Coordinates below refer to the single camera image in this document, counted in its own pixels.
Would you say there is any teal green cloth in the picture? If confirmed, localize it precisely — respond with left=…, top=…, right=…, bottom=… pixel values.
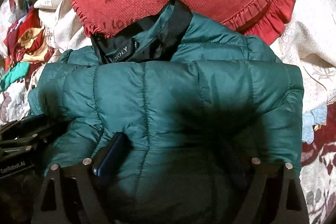
left=1, top=62, right=30, bottom=92

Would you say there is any red gold patterned cloth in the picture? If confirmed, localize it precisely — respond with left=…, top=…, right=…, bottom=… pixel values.
left=3, top=7, right=55, bottom=71

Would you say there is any cream embroidered bedspread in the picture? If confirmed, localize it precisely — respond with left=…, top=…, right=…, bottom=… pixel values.
left=34, top=0, right=335, bottom=112

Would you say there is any light blue folded cloth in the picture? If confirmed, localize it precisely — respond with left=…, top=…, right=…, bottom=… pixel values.
left=302, top=103, right=327, bottom=144

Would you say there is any green quilted puffer jacket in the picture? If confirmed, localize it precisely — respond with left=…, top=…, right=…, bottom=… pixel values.
left=27, top=0, right=305, bottom=224

